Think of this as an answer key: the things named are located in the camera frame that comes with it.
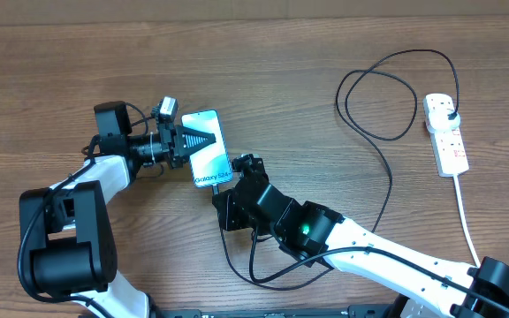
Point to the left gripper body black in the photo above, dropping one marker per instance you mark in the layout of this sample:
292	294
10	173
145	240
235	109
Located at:
167	144

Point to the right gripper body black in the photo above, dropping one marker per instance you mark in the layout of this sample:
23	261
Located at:
240	217

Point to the blue Galaxy smartphone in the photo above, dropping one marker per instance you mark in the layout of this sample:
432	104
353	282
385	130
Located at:
211	165

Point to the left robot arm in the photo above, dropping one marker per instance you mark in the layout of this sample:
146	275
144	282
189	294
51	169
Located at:
67	251

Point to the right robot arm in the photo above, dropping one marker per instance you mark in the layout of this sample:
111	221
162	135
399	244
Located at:
310	233

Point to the white charger plug adapter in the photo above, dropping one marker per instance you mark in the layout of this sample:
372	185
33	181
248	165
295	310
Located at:
438	121

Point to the white power strip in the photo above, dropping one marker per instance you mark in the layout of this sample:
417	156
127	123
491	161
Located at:
448	147

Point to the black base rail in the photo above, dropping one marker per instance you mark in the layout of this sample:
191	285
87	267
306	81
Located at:
352	311

